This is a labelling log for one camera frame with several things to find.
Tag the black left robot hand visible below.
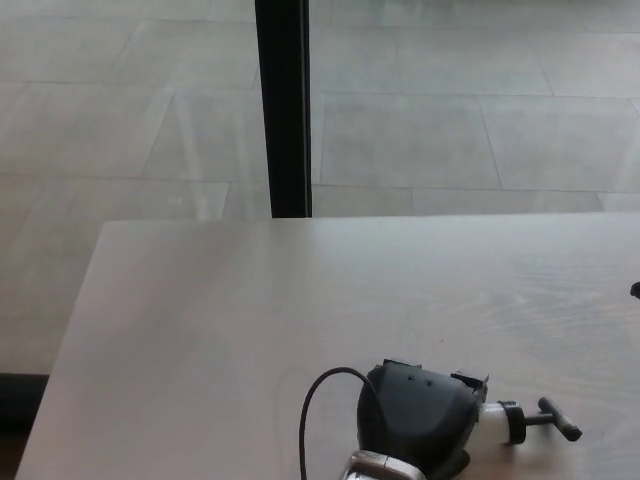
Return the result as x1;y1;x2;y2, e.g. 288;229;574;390
355;358;491;474

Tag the white Franklin hand air pump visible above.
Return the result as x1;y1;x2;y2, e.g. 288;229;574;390
476;397;584;446

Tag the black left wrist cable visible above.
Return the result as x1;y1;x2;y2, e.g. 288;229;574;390
298;367;387;480

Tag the black window frame post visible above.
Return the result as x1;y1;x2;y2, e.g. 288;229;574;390
253;0;314;220

